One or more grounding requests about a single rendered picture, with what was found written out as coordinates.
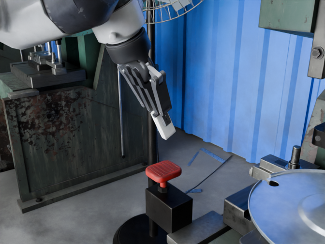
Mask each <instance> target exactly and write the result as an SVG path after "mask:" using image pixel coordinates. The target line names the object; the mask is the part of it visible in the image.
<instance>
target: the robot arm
mask: <svg viewBox="0 0 325 244"><path fill-rule="evenodd" d="M143 6H144V4H143V2H142V0H0V42H2V43H4V44H6V45H8V46H10V47H11V48H16V49H20V50H23V49H27V48H30V47H34V46H38V45H41V44H44V43H47V42H51V41H54V40H57V39H60V38H63V37H66V36H69V35H73V34H76V33H79V32H83V31H86V30H89V29H92V30H93V32H94V34H95V36H96V38H97V40H98V42H99V43H103V44H105V48H106V50H107V52H108V54H109V56H110V58H111V60H112V61H113V62H114V63H116V64H119V66H117V68H118V70H119V71H120V72H121V73H122V75H123V76H124V77H125V79H126V81H127V82H128V84H129V86H130V87H131V89H132V91H133V92H134V94H135V96H136V97H137V99H138V101H139V102H140V104H141V106H142V107H146V108H147V110H148V111H149V112H151V115H152V117H153V120H154V122H155V124H156V126H157V128H158V130H159V132H160V134H161V136H162V138H164V139H165V140H167V139H168V138H169V137H170V136H171V135H172V134H173V133H175V132H176V130H175V128H174V126H173V123H172V121H171V119H170V116H169V114H168V111H169V110H170V109H172V105H171V101H170V96H169V92H168V88H167V84H166V73H165V71H164V70H161V71H160V72H158V71H157V70H156V69H155V68H154V64H153V62H152V60H151V59H150V57H149V56H148V53H149V50H150V48H151V42H150V40H149V37H148V35H147V32H146V30H145V28H144V27H143V25H144V23H145V19H144V16H143Z"/></svg>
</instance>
